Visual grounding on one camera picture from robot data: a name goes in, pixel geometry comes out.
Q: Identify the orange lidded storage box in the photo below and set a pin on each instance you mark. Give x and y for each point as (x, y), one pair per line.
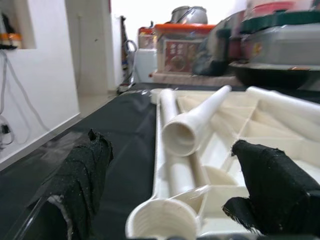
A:
(185, 27)

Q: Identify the clear plastic bag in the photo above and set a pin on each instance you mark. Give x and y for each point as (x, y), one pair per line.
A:
(140, 92)

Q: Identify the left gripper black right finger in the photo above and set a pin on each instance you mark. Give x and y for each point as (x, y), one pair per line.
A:
(275, 180)

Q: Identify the red printed box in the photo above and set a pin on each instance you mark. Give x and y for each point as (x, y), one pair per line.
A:
(177, 55)

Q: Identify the silver pot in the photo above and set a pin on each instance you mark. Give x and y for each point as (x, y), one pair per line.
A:
(190, 16)

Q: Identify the white plastic table top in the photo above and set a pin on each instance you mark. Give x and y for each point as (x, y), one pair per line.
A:
(287, 140)

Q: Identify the pink box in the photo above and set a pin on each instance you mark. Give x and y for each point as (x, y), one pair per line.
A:
(270, 8)

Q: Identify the beige cloth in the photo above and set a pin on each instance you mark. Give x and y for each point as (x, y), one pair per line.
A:
(190, 80)

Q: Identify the clear plastic container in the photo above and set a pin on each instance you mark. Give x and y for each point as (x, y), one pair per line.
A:
(287, 45)

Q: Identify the black bag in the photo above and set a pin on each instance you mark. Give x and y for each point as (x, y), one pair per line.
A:
(212, 57)

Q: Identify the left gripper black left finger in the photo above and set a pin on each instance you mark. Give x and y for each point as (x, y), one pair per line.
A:
(82, 170)

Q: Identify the upright vacuum cleaner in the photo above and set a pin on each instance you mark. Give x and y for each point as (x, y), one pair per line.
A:
(123, 37)

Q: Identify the black tablecloth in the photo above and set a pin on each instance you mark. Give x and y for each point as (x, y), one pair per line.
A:
(125, 130)

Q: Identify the white plastic table leg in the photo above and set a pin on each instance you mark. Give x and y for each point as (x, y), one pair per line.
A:
(168, 105)
(287, 101)
(197, 117)

